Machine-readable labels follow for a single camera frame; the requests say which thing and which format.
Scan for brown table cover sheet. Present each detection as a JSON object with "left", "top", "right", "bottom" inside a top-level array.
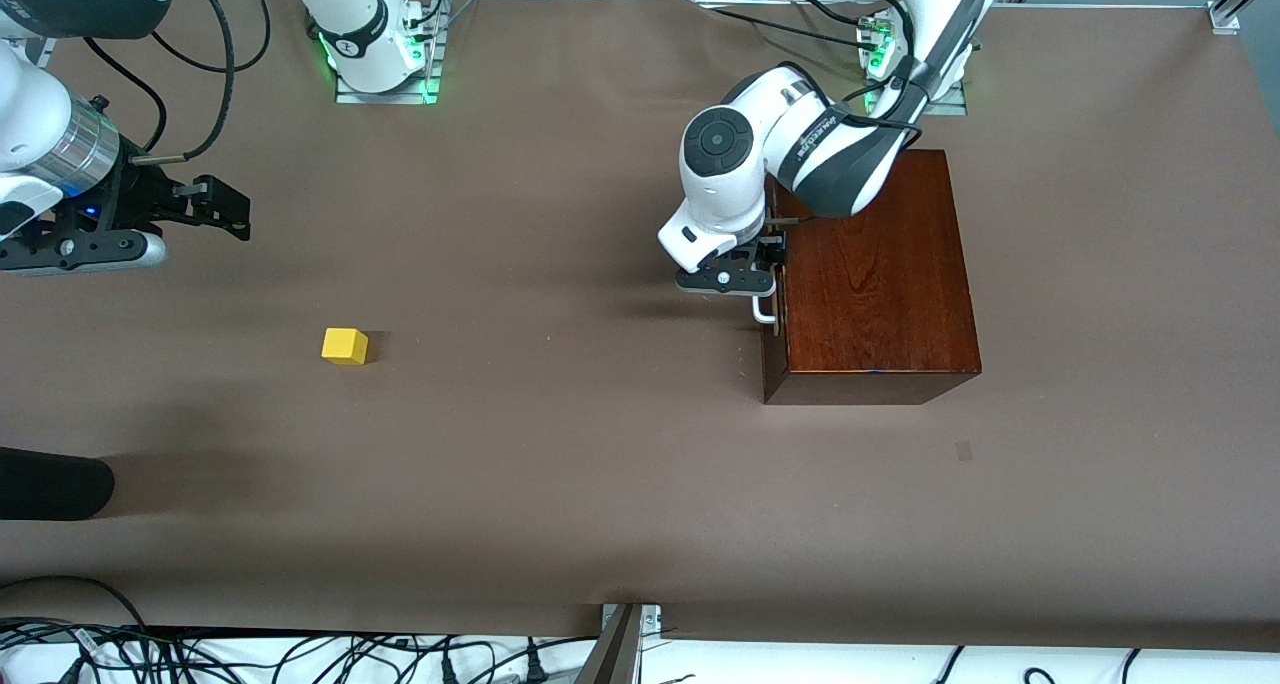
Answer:
[{"left": 0, "top": 0, "right": 1280, "bottom": 653}]

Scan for yellow block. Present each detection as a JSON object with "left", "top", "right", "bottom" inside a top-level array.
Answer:
[{"left": 321, "top": 326, "right": 370, "bottom": 367}]

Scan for wooden drawer with white handle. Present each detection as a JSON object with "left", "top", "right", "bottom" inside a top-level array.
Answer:
[{"left": 751, "top": 179, "right": 789, "bottom": 338}]

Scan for dark brown wooden cabinet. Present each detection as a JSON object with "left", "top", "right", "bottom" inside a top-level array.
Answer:
[{"left": 762, "top": 148, "right": 983, "bottom": 407}]

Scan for dark metal post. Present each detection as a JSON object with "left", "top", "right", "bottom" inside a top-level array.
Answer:
[{"left": 574, "top": 604, "right": 646, "bottom": 684}]

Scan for small metal bracket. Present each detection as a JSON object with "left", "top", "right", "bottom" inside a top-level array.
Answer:
[{"left": 601, "top": 603, "right": 664, "bottom": 638}]

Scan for black rounded object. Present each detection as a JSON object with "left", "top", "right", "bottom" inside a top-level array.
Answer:
[{"left": 0, "top": 446, "right": 116, "bottom": 522}]

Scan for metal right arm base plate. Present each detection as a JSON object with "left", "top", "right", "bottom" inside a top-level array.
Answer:
[{"left": 334, "top": 0, "right": 444, "bottom": 106}]

